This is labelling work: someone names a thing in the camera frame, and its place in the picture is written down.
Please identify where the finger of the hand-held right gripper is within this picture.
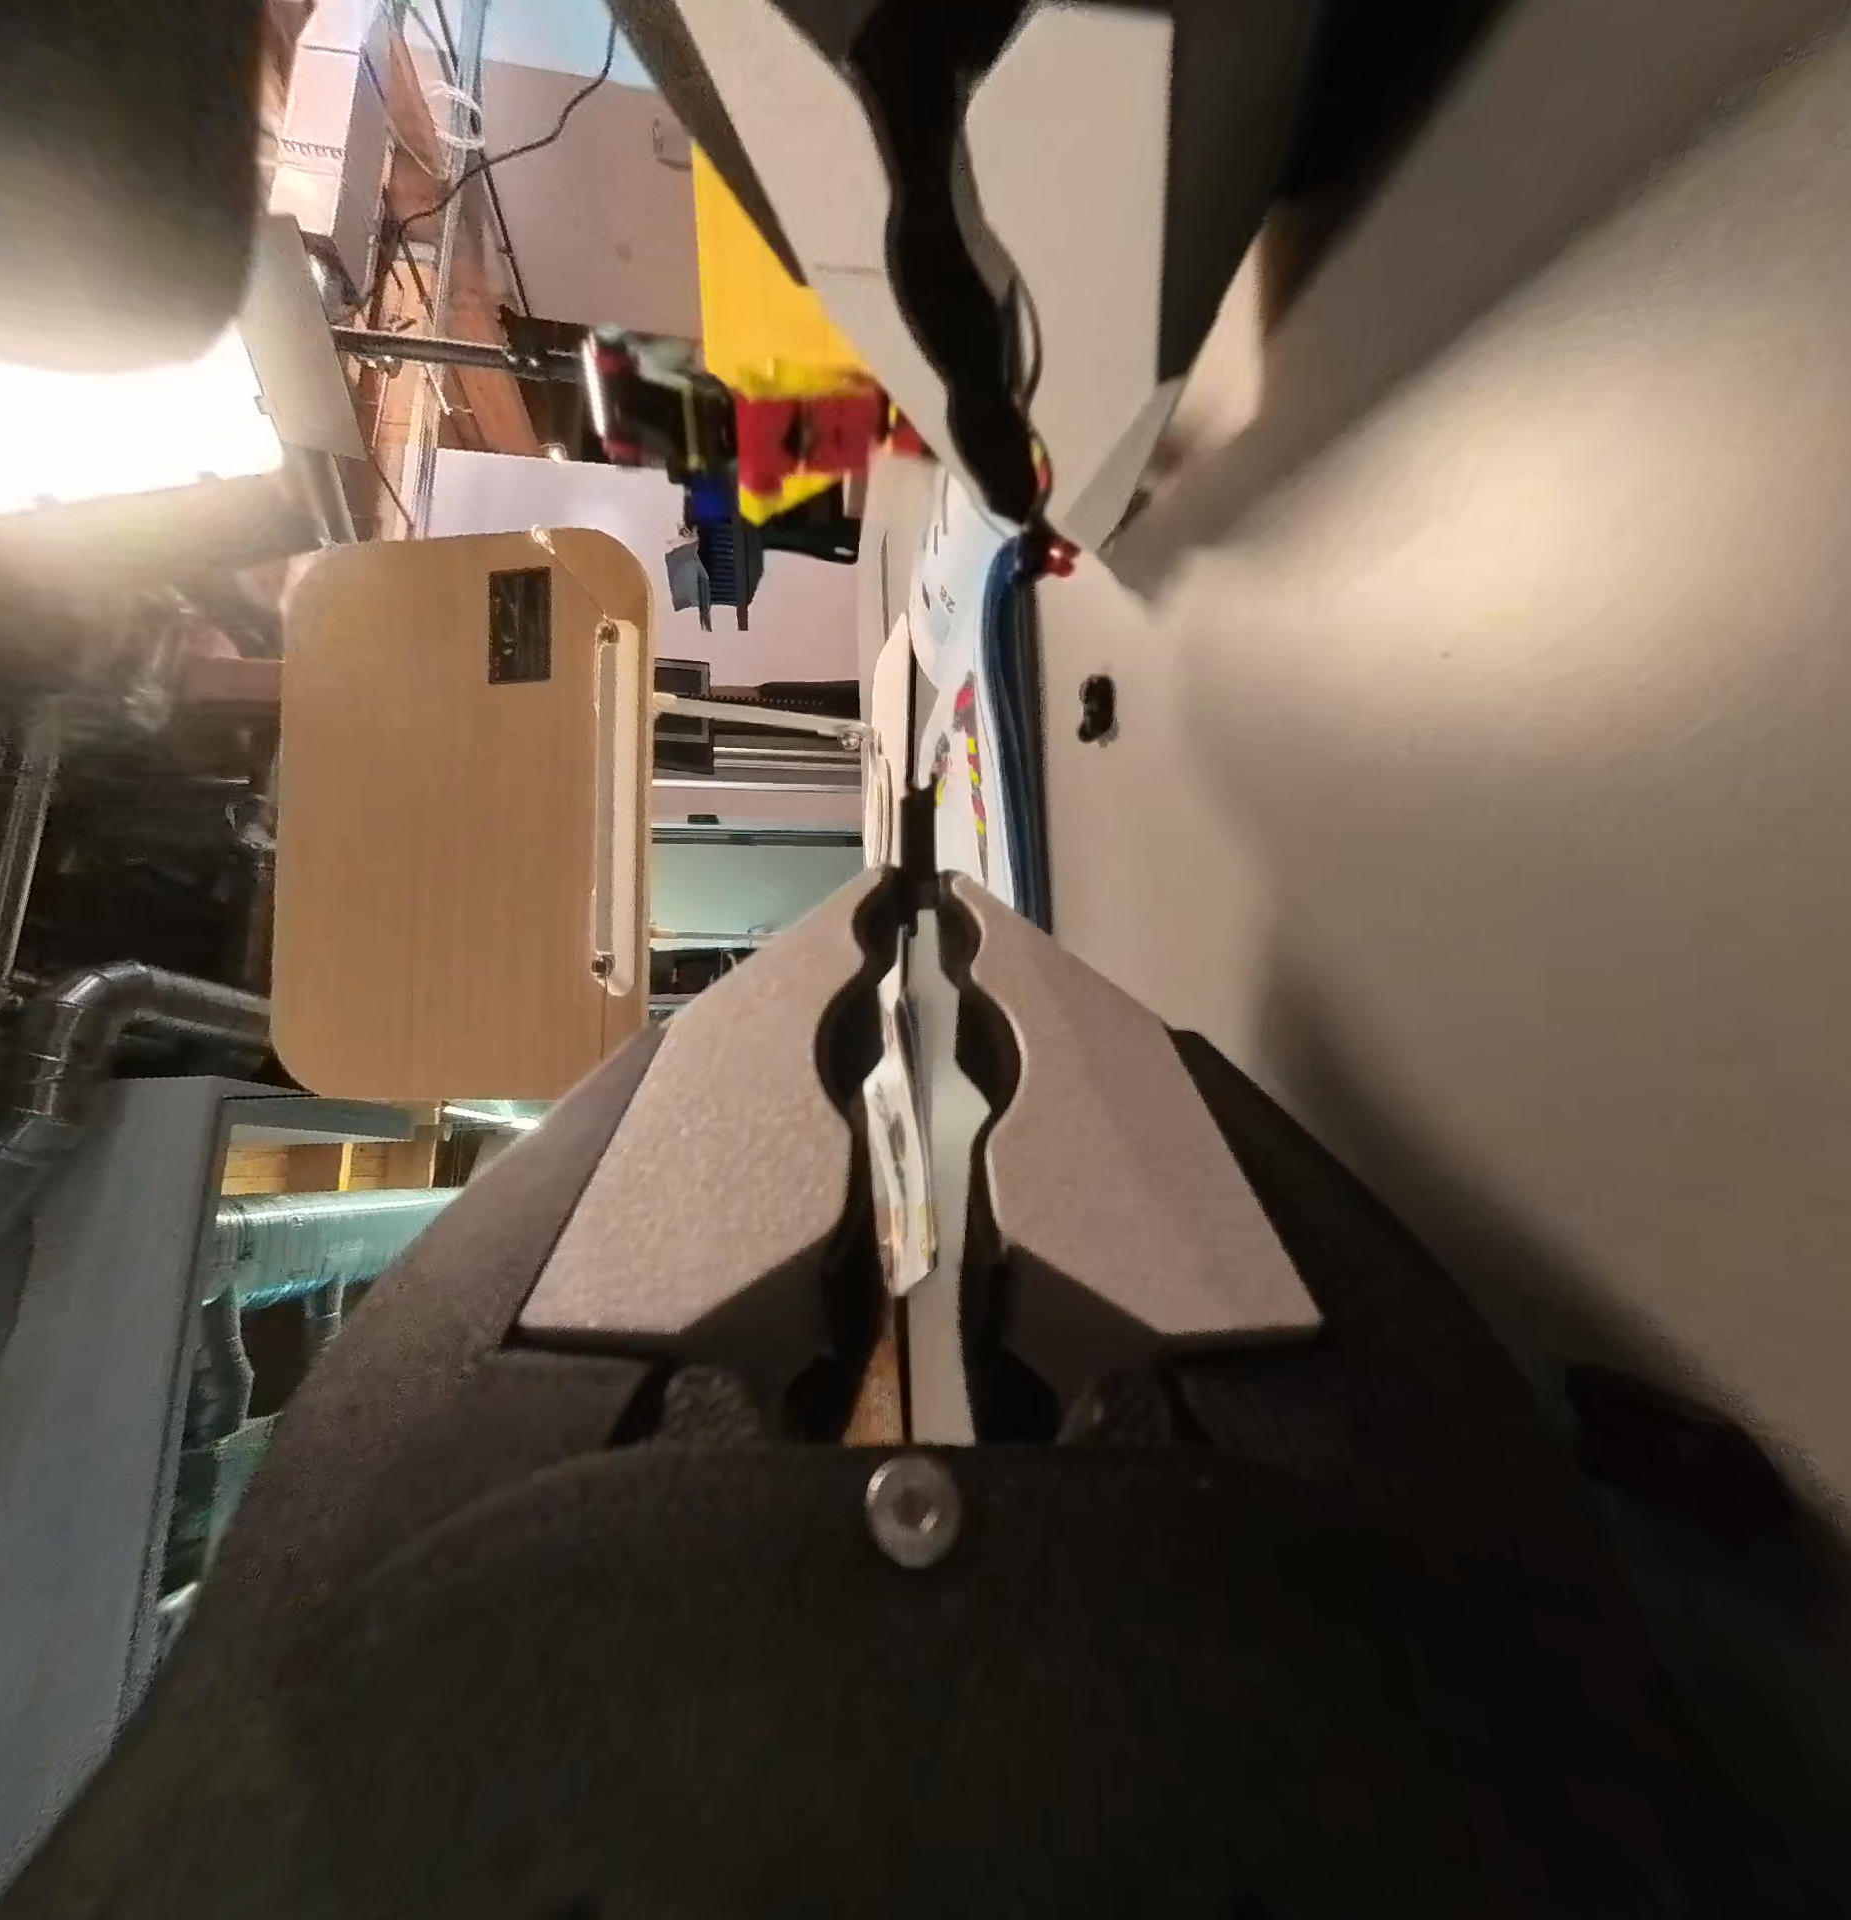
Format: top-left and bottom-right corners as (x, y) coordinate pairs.
(682, 0), (1015, 510)
(964, 0), (1194, 562)

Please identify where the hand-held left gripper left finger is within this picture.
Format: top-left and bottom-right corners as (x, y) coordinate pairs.
(513, 866), (904, 1447)

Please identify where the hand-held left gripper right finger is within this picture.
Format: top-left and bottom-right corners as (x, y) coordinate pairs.
(939, 866), (1324, 1447)

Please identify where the yellow plastic bin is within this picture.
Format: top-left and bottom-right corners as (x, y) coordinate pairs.
(692, 144), (873, 396)

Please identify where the red yellow black brick assembly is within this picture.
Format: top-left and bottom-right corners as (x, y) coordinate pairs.
(581, 321), (935, 528)

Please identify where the closed instruction booklet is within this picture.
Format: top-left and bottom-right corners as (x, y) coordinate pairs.
(864, 960), (945, 1293)

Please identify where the wooden board stand white base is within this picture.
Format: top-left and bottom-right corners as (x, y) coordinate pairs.
(269, 524), (900, 1099)

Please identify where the open instruction booklet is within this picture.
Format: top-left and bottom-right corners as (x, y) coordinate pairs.
(856, 463), (1057, 935)

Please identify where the studio light panel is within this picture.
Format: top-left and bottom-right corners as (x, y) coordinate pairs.
(0, 208), (373, 524)

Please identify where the long silver ventilation duct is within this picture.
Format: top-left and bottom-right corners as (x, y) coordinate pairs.
(213, 1184), (469, 1293)

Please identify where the round silver ventilation duct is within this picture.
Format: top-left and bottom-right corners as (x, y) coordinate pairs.
(0, 960), (274, 1188)

